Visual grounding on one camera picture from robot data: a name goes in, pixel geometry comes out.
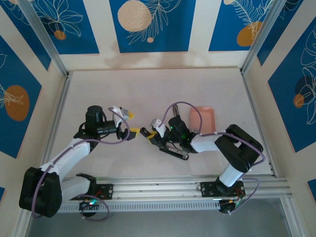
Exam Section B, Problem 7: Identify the pink plastic tray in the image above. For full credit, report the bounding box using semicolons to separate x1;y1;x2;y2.
189;105;215;133

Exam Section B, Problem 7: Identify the black controller board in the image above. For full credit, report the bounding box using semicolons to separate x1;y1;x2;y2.
78;199;101;218
218;198;241;215

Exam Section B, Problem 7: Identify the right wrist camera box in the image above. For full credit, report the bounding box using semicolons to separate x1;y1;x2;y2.
151;118;165;138

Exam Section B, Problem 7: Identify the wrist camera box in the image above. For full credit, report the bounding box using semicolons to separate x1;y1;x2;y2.
151;118;165;138
112;106;130;124

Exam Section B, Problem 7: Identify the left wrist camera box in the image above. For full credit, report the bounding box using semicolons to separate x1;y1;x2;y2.
112;106;130;124

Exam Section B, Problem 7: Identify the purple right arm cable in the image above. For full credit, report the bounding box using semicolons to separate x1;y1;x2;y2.
163;101;266;215

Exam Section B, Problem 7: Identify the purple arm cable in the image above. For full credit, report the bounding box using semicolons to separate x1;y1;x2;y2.
32;106;130;222
163;101;266;215

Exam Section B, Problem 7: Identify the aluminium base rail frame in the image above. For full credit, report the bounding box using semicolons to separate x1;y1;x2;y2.
21;175;293;204

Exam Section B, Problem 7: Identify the grey slotted cable duct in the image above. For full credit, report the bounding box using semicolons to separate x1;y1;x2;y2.
32;200;220;213

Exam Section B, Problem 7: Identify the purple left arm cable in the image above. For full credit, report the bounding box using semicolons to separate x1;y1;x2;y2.
32;106;130;222

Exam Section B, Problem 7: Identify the aluminium corner post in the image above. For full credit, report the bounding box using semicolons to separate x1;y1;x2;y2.
18;0;72;79
239;0;291;75

